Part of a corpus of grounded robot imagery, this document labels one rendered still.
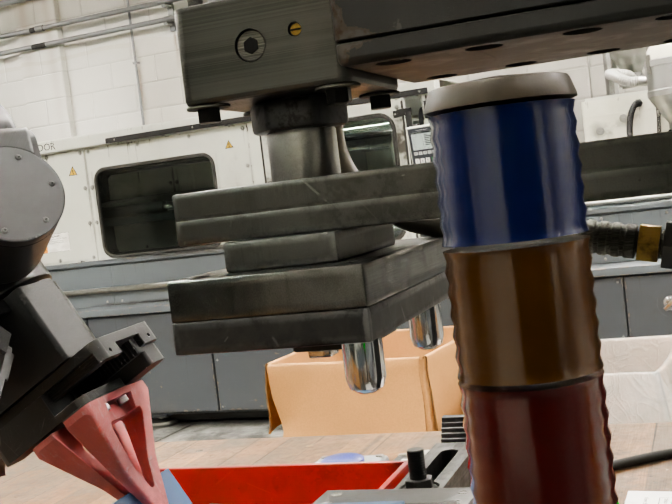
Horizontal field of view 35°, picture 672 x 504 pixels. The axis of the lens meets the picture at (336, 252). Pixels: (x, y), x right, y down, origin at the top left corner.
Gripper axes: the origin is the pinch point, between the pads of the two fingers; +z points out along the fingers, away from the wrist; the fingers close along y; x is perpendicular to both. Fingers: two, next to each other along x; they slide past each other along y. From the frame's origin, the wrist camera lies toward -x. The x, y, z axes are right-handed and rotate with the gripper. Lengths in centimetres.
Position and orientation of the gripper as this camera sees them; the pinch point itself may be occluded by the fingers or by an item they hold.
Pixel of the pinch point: (151, 501)
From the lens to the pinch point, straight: 65.3
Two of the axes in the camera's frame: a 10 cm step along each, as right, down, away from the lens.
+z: 5.9, 8.0, -1.0
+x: 3.1, -1.1, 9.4
